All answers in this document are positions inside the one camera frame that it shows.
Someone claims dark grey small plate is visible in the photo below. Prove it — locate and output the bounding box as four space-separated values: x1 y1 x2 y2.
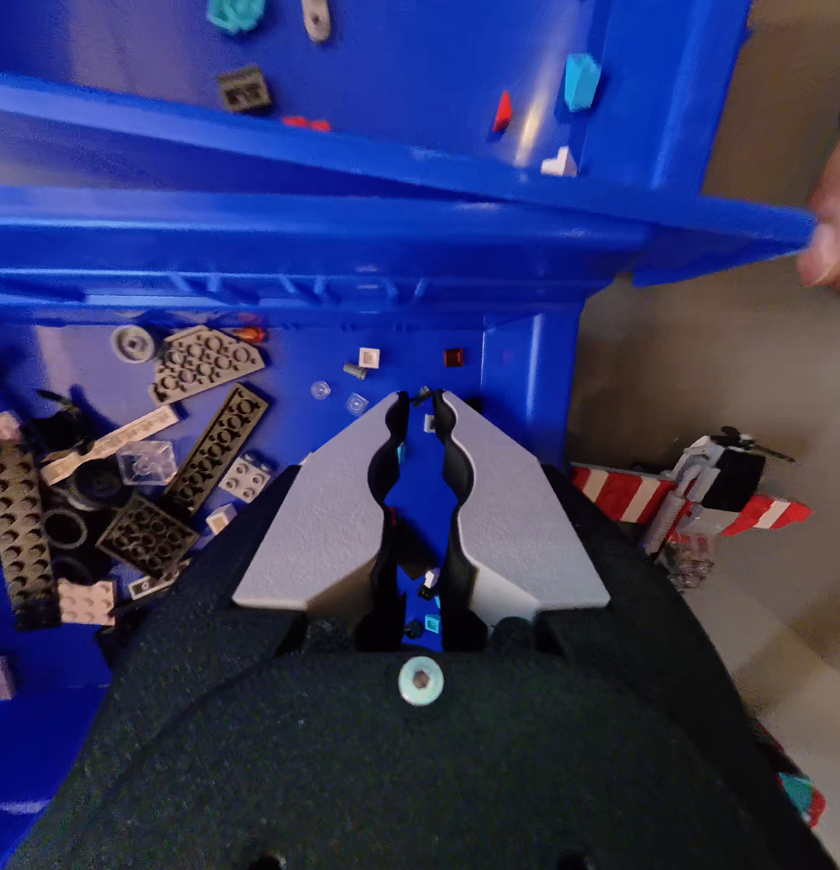
217 66 271 113

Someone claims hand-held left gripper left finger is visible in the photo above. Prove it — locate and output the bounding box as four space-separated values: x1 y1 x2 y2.
233 391 410 650

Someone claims black rubber ring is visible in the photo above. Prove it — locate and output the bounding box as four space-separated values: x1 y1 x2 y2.
41 508 89 548

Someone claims black square plate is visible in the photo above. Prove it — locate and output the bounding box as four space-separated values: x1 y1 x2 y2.
96 495 200 579

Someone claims white long plate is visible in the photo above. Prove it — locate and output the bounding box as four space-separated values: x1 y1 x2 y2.
41 406 182 485

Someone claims white studded plate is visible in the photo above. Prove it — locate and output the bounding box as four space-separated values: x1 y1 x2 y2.
56 578 116 626

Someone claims clear plastic bag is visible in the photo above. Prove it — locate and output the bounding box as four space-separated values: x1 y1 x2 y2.
654 530 720 592

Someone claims dark grey long brick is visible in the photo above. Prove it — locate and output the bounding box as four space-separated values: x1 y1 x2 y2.
0 442 62 629

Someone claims teal round piece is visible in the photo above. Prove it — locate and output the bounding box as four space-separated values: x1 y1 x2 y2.
207 0 266 35

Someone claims black rubber tyre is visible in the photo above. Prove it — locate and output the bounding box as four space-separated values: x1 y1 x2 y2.
70 459 132 512

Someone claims toy brick barrier model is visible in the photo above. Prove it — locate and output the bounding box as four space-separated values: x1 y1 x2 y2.
570 427 814 553

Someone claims dark printed box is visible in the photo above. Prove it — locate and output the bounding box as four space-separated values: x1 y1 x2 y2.
756 720 829 827

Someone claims person's right hand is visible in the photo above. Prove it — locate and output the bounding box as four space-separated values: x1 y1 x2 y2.
797 129 840 298

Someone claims black lever piece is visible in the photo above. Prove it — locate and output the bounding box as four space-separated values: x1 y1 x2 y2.
36 389 95 450

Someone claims dark grey long plate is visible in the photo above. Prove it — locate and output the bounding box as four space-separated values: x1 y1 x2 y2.
163 384 270 515

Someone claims clear transparent brick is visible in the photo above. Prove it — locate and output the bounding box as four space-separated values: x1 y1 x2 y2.
116 440 178 485

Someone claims grey wedge plate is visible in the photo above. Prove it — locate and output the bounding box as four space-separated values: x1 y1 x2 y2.
150 325 266 406

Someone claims blue plastic bin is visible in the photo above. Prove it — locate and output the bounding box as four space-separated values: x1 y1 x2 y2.
0 0 818 314
0 299 585 870

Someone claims grey desk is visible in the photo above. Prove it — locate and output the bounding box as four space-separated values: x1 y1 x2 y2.
566 0 840 817

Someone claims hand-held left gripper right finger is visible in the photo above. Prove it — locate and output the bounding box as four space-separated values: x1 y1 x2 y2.
431 389 611 651

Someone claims teal small brick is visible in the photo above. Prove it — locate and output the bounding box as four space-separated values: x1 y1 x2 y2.
564 53 602 113

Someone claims grey round dish piece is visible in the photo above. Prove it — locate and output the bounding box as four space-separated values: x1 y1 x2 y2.
111 325 156 363

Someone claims light grey square plate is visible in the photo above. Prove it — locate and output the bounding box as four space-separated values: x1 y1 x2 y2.
219 454 273 503

